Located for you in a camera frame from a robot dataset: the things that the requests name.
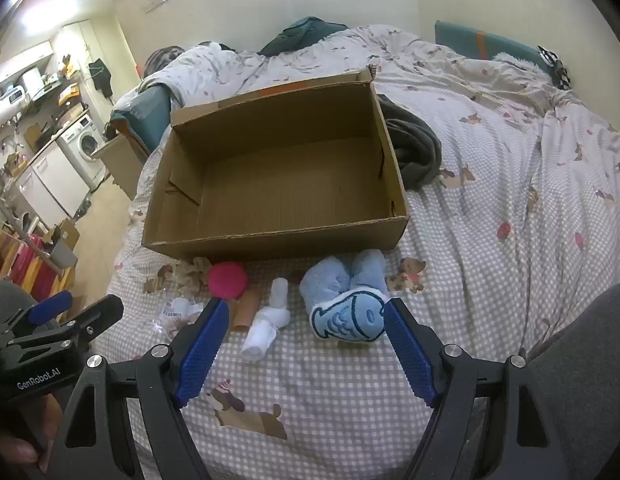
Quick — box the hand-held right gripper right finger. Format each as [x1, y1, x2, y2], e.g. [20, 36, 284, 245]
[384, 298, 553, 480]

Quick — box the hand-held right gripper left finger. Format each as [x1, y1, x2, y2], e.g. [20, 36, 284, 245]
[42, 300, 231, 480]

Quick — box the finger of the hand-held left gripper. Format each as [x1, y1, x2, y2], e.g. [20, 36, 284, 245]
[10, 290, 73, 341]
[54, 294, 124, 356]

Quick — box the clear plastic packet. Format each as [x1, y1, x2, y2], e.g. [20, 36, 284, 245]
[152, 296, 203, 343]

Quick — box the cardboard tube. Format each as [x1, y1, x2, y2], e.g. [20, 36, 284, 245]
[233, 290, 261, 332]

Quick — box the white sock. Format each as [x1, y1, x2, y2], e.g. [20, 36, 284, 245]
[241, 278, 291, 363]

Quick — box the light blue fish plush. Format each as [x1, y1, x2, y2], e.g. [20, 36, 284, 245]
[299, 249, 391, 345]

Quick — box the cardboard box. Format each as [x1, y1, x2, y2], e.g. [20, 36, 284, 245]
[141, 66, 411, 263]

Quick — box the person's left hand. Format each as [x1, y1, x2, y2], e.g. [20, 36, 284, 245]
[0, 395, 58, 473]

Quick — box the pink cloth on rack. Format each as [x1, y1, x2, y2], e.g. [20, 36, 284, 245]
[10, 234, 58, 291]

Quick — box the grey bin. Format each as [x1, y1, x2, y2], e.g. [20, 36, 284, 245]
[50, 237, 79, 270]

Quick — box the pink round plush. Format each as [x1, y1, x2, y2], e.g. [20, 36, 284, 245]
[208, 261, 249, 302]

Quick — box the white low cabinet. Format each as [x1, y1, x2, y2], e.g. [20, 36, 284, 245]
[17, 147, 90, 218]

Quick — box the white washing machine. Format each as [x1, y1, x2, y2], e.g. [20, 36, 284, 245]
[57, 112, 108, 191]

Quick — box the person's right leg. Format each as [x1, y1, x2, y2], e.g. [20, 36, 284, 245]
[522, 280, 620, 480]

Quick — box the printed checkered blanket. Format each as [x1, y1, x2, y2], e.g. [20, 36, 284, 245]
[107, 24, 620, 480]

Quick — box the teal pillow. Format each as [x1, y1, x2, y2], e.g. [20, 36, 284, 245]
[108, 82, 173, 153]

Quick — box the dark grey garment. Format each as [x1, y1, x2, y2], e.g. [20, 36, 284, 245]
[377, 94, 443, 192]

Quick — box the black hanging garment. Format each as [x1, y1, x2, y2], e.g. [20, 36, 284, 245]
[88, 59, 114, 98]

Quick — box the grey striped pillow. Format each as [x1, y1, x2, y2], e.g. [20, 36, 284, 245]
[144, 46, 187, 81]

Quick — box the white fuzzy blanket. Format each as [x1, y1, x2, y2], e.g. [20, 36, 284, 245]
[490, 51, 556, 86]

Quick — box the teal cushion with orange band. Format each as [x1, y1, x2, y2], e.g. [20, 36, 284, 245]
[434, 20, 553, 73]

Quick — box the black and white checkered cloth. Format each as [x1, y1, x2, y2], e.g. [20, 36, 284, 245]
[536, 45, 573, 92]

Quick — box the dark teal garment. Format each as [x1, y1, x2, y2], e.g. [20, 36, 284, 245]
[257, 16, 351, 57]

